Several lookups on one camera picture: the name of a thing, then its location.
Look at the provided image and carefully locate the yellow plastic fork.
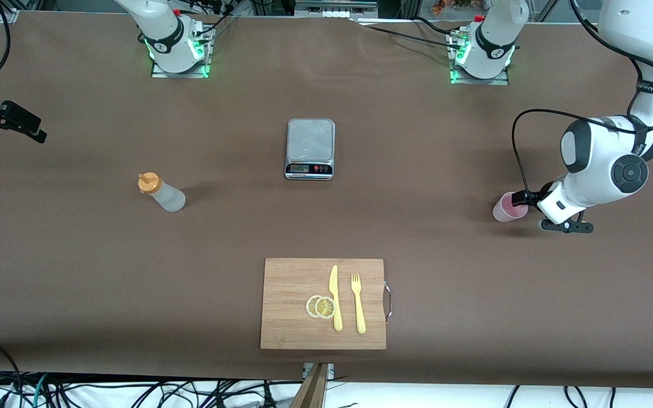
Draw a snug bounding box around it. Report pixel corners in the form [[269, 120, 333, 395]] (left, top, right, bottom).
[[350, 272, 367, 334]]

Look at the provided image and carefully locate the metal table bracket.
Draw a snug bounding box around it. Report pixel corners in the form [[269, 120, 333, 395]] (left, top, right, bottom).
[[302, 363, 335, 380]]

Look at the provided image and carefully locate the orange-capped squeeze bottle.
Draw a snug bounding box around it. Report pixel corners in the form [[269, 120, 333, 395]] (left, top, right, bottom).
[[138, 172, 186, 213]]

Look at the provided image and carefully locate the pink plastic cup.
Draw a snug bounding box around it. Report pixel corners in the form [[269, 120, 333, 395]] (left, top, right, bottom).
[[493, 192, 529, 223]]

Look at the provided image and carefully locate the wooden cutting board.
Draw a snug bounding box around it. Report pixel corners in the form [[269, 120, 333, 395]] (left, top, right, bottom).
[[260, 258, 387, 350]]

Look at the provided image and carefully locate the wooden beam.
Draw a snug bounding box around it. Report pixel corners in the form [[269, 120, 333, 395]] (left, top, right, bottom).
[[290, 363, 330, 408]]

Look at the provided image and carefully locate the yellow plastic knife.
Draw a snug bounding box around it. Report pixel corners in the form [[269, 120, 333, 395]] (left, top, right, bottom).
[[329, 265, 344, 332]]

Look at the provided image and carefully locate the teal floor cable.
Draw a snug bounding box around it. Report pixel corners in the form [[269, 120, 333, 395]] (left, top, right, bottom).
[[31, 373, 51, 408]]

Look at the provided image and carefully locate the black base power cable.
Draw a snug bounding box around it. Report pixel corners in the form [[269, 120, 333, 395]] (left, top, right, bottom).
[[355, 16, 464, 50]]

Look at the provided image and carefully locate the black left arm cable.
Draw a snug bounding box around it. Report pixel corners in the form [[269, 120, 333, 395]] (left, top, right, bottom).
[[511, 109, 653, 196]]

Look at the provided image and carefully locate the silver digital kitchen scale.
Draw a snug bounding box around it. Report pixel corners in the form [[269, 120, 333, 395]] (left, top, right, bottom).
[[285, 118, 336, 181]]

